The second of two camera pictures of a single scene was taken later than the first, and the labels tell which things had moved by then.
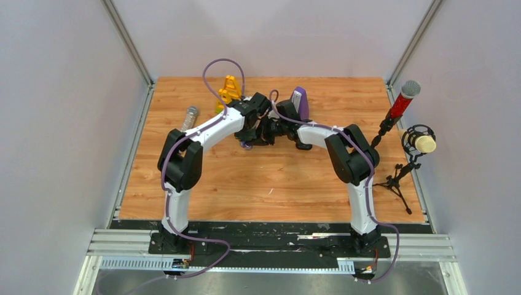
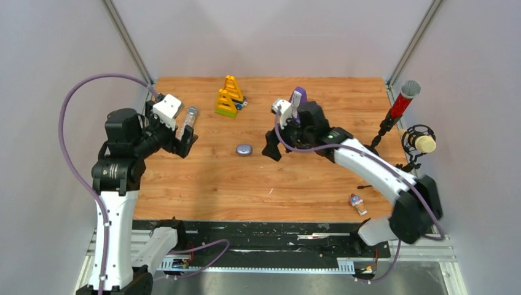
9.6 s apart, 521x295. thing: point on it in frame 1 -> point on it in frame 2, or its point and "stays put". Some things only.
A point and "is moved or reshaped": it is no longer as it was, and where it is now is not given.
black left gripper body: [247, 134] -> [160, 136]
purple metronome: [300, 99] stays put
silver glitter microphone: [190, 118] stays put
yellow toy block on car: [231, 86] stays put
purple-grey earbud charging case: [246, 145] is moved or reshaped
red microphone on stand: [410, 89] stays put
